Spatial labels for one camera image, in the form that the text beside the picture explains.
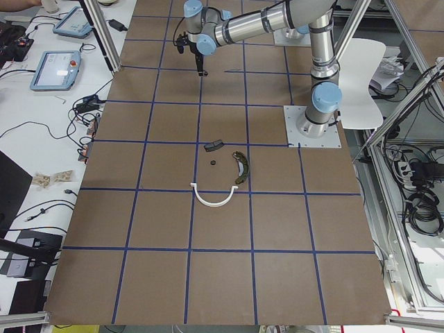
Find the olive curved brake shoe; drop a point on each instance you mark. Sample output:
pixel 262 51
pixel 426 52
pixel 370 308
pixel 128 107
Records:
pixel 244 167

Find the white plastic chair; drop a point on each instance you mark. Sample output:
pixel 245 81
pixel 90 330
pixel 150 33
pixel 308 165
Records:
pixel 358 65

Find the black flat box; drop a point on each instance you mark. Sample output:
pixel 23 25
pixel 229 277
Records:
pixel 41 246

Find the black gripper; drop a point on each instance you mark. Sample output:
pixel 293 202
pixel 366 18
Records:
pixel 196 52

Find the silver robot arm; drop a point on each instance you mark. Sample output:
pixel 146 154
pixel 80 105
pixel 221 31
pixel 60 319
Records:
pixel 208 28

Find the black brake pad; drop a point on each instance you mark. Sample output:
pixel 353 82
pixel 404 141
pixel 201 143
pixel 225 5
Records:
pixel 213 146

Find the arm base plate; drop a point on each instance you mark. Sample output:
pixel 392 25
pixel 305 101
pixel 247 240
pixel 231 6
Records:
pixel 296 138
pixel 292 37

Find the small bag of parts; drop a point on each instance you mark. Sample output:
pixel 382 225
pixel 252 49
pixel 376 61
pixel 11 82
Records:
pixel 41 180
pixel 63 176

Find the black power adapter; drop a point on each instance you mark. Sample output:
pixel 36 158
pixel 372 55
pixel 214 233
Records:
pixel 87 106

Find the teach pendant tablet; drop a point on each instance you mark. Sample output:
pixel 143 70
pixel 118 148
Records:
pixel 73 24
pixel 56 71

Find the black power strip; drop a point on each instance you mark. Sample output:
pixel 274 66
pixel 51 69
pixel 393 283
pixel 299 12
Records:
pixel 426 171

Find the near teach pendant tablet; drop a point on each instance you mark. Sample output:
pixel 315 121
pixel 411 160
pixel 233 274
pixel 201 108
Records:
pixel 56 71

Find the far teach pendant tablet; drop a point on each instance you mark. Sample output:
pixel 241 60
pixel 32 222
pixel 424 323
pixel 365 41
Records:
pixel 73 24

